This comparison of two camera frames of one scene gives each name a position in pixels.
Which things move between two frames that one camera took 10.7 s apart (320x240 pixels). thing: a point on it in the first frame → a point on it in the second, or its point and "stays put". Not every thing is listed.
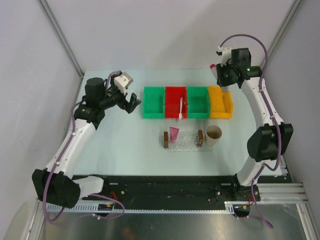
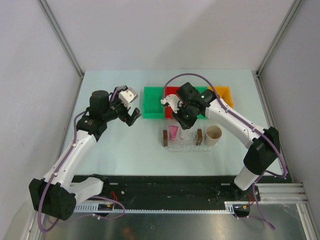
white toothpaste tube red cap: [213, 68] → [182, 134]
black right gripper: [220, 81] → [185, 124]
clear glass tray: [188, 141] stays put
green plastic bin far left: [153, 102] stays put
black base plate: [147, 190] stays put
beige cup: [213, 134] stays put
